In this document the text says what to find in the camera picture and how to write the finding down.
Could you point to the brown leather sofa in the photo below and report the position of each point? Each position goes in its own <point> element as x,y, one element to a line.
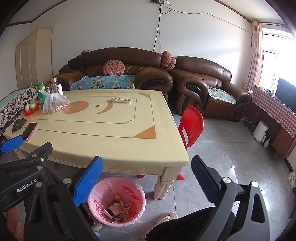
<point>146,67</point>

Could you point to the yellow snack wrapper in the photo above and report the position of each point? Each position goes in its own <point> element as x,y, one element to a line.
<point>117,198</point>

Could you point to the glass jar with gold lid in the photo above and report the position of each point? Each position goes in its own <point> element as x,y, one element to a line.
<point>53,86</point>

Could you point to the checkered tablecloth cabinet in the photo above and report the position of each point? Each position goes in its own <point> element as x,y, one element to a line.
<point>278,117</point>

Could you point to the pink curtain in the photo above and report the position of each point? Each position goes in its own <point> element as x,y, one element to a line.
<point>254,68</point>

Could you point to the poker card box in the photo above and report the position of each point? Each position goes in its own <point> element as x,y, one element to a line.
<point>127,207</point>

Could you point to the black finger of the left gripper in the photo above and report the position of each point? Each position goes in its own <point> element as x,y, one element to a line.
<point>39,155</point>

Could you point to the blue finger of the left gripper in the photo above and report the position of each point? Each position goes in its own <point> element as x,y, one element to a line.
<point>9,145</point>

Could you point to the red fruit plate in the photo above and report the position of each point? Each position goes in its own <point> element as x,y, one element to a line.
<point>30,108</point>

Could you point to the white remote control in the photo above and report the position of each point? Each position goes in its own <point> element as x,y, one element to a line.
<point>120,100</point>

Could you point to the blue white medicine box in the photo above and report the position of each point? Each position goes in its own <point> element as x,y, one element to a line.
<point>113,214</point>

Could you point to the patterned side cloth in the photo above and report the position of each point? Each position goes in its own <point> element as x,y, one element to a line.
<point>13,104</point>

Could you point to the brown leather armchair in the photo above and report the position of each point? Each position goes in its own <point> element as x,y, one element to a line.
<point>192,76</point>

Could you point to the cream coffee table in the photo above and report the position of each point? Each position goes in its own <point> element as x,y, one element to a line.
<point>92,126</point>

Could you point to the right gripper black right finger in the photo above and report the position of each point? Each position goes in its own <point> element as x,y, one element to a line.
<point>208,178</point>

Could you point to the plastic bag of peanuts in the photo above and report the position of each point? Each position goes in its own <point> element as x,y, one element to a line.
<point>54,102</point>

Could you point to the black smartphone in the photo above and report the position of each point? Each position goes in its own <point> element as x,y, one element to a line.
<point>28,131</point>

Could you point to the black television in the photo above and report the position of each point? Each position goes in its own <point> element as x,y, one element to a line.
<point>286,93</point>

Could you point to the blue floral blanket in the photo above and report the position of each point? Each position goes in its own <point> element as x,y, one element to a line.
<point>104,82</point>

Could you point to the armchair seat cloth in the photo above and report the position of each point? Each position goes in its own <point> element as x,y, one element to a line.
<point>220,94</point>

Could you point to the pink round cushions on sofa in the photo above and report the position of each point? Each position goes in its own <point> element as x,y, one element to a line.
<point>168,62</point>

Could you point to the pink round cushion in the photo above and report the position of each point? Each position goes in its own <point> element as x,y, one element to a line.
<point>113,67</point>

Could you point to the cream cabinet door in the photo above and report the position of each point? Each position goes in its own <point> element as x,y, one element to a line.
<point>33,58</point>

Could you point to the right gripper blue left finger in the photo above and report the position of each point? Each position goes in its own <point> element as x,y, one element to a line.
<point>85,179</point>

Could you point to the pink lined trash bin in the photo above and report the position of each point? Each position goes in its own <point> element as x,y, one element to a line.
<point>102,197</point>

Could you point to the white air fryer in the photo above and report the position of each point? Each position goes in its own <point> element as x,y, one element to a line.
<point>260,131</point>

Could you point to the black folded glove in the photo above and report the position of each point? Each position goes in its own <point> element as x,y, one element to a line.
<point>18,124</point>

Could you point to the green bottle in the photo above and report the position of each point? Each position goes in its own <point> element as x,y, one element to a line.
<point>41,95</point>

